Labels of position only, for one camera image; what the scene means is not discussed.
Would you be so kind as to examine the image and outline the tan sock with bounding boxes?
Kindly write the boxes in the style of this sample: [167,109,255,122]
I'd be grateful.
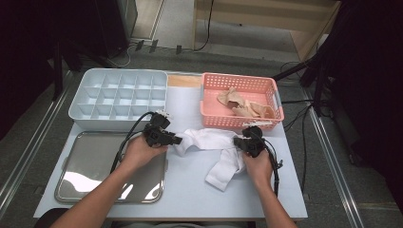
[217,86,246,108]
[232,103,256,119]

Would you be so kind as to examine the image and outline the translucent grey box lid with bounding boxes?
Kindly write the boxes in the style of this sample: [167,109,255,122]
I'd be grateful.
[54,131,169,204]

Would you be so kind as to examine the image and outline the black metal stand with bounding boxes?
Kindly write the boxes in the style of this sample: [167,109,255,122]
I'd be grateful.
[51,41,84,102]

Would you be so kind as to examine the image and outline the right hand-held gripper black cable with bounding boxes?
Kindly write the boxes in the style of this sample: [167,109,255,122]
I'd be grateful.
[264,139,284,198]

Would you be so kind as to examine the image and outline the black floor cables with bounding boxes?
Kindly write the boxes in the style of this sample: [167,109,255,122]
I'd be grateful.
[279,61,321,191]

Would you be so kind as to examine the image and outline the light wooden cabinet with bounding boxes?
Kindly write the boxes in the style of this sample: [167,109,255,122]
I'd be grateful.
[190,0,341,63]

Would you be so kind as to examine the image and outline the pink perforated plastic basket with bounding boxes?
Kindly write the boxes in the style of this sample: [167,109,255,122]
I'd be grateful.
[199,71,285,131]

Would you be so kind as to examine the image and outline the white floor cable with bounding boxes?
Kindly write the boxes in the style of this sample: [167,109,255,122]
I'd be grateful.
[107,44,137,68]

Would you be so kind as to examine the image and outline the black tripod stand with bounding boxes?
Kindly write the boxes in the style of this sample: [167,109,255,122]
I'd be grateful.
[273,47,334,118]

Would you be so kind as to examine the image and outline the hand-held gripper black cable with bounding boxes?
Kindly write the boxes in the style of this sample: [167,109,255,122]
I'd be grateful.
[109,111,156,174]
[264,139,284,198]

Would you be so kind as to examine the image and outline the white compartment storage box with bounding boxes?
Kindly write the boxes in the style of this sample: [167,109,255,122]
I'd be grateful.
[68,67,169,132]

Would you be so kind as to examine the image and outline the black hanging cable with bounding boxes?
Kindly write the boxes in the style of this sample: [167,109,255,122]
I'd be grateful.
[193,0,215,52]

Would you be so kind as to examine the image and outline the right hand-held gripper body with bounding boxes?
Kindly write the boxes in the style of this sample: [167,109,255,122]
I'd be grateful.
[240,120,274,159]

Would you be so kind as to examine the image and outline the person's left hand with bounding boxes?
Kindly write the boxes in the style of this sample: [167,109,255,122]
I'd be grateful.
[122,136,169,174]

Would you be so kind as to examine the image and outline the metal floor rail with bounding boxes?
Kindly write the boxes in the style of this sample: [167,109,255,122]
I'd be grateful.
[300,86,365,228]
[0,70,74,219]

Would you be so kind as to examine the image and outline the black curtain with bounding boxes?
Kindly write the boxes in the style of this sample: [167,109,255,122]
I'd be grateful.
[317,0,403,213]
[0,0,127,141]

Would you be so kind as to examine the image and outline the dark cloth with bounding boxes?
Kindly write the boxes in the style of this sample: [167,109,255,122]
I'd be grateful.
[32,207,69,228]

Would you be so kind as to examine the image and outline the peach sock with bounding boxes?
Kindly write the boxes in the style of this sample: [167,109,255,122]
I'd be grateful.
[250,102,269,119]
[259,104,276,120]

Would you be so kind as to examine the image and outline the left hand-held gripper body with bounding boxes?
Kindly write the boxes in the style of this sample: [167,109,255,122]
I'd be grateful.
[143,109,175,148]

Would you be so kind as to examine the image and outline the left hand-held gripper black cable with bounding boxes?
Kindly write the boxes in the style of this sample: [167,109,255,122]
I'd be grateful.
[109,111,156,174]

